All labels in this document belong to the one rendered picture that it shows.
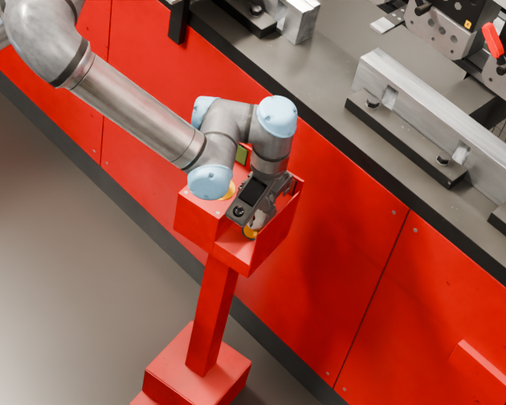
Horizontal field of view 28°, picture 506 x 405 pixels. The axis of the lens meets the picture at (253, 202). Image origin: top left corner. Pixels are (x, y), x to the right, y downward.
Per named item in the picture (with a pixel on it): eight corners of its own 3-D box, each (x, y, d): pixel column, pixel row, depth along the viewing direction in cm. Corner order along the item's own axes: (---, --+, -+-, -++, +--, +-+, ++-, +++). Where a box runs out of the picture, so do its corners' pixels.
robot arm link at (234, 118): (188, 125, 181) (248, 136, 181) (197, 84, 189) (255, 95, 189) (185, 156, 187) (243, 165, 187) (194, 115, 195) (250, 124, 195)
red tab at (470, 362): (447, 361, 220) (457, 343, 215) (453, 356, 221) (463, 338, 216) (501, 408, 214) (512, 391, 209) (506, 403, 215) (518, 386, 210)
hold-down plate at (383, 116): (343, 107, 219) (346, 96, 217) (359, 97, 222) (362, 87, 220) (448, 190, 208) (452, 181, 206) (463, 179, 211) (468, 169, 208)
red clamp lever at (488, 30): (484, 25, 182) (505, 75, 183) (498, 17, 184) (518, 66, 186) (477, 27, 183) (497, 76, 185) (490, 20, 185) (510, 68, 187)
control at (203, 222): (172, 229, 217) (181, 173, 204) (215, 188, 227) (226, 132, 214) (246, 279, 212) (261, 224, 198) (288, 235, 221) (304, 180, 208)
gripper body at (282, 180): (290, 193, 208) (299, 156, 199) (267, 218, 203) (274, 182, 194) (260, 174, 210) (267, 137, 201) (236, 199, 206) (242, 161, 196)
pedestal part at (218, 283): (184, 365, 258) (211, 232, 218) (197, 349, 262) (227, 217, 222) (202, 378, 257) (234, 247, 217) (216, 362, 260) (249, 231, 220)
